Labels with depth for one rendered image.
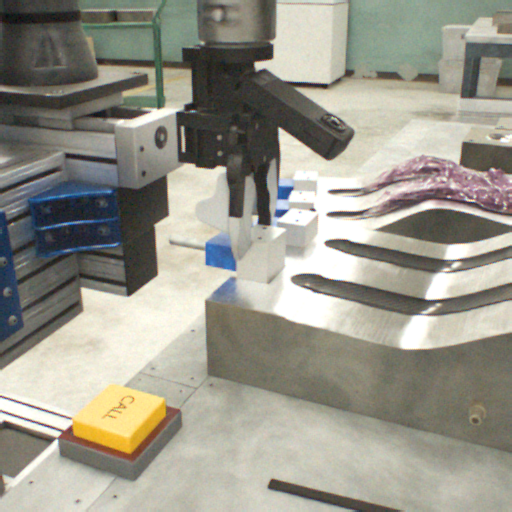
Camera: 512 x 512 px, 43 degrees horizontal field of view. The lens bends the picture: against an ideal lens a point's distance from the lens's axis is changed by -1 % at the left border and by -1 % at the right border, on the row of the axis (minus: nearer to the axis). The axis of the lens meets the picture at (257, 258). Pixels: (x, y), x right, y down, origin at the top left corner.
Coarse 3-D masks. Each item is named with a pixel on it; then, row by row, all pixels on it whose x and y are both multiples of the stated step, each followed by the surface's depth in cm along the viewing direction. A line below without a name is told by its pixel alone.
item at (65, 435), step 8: (168, 408) 60; (168, 416) 59; (72, 424) 58; (160, 424) 58; (64, 432) 57; (152, 432) 57; (160, 432) 57; (72, 440) 56; (80, 440) 56; (144, 440) 56; (152, 440) 56; (96, 448) 55; (104, 448) 55; (112, 448) 55; (144, 448) 55; (120, 456) 54; (128, 456) 54; (136, 456) 54
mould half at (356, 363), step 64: (320, 256) 75; (448, 256) 76; (256, 320) 64; (320, 320) 62; (384, 320) 63; (448, 320) 61; (256, 384) 67; (320, 384) 63; (384, 384) 60; (448, 384) 58
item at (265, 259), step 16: (256, 224) 72; (176, 240) 74; (192, 240) 73; (208, 240) 71; (224, 240) 71; (256, 240) 68; (272, 240) 68; (208, 256) 71; (224, 256) 70; (256, 256) 68; (272, 256) 69; (240, 272) 69; (256, 272) 69; (272, 272) 69
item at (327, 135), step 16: (256, 80) 61; (272, 80) 63; (240, 96) 62; (256, 96) 61; (272, 96) 61; (288, 96) 62; (304, 96) 64; (272, 112) 61; (288, 112) 61; (304, 112) 61; (320, 112) 62; (288, 128) 61; (304, 128) 61; (320, 128) 60; (336, 128) 60; (352, 128) 63; (304, 144) 61; (320, 144) 61; (336, 144) 60
